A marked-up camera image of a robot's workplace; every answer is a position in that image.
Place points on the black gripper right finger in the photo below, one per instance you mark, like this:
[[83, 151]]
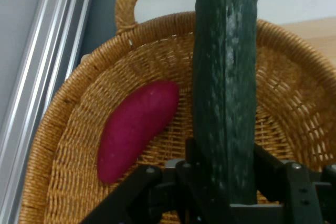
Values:
[[296, 190]]

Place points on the magenta toy sweet potato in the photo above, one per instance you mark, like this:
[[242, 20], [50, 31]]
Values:
[[134, 129]]

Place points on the aluminium profile rail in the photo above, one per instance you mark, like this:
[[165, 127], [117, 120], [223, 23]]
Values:
[[39, 64]]

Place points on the wooden cutting board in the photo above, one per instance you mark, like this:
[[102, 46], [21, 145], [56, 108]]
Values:
[[315, 35]]

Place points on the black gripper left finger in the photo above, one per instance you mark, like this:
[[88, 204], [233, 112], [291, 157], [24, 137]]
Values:
[[189, 182]]

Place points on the long dark green cucumber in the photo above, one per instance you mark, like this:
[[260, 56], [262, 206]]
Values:
[[225, 90]]

